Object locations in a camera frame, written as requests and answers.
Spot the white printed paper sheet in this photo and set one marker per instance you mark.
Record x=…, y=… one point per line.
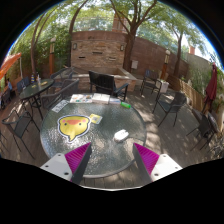
x=59, y=106

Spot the dark metal chair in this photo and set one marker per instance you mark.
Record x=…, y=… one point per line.
x=18, y=124
x=173, y=107
x=208, y=127

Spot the white book stack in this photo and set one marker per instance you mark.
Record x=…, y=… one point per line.
x=100, y=98

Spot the dark chair back right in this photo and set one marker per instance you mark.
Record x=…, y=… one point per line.
x=151, y=80

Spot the green marker tube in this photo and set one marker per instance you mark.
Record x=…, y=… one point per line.
x=126, y=105

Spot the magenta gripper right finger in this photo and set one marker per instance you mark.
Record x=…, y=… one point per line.
x=146, y=161

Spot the stone fountain wall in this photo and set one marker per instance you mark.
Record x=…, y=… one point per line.
x=102, y=49

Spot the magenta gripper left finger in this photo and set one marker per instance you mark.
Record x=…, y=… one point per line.
x=77, y=160

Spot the dark metal chair left front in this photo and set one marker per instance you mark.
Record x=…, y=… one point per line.
x=18, y=124

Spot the dark metal chair far right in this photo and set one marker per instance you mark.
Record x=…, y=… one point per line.
x=208, y=127

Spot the colourful picture book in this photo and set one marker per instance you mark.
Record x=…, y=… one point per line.
x=81, y=98

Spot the round glass patio table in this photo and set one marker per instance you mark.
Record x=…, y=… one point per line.
x=108, y=156

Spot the dark wicker chair left of table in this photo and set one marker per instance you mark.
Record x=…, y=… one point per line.
x=69, y=87

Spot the closed maroon patio umbrella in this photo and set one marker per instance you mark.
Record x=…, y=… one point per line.
x=211, y=89

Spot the small yellow sticker card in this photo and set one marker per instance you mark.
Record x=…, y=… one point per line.
x=96, y=119

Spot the black chair behind table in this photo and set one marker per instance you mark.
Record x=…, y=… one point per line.
x=105, y=83

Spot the orange canopy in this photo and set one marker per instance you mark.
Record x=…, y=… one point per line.
x=7, y=63

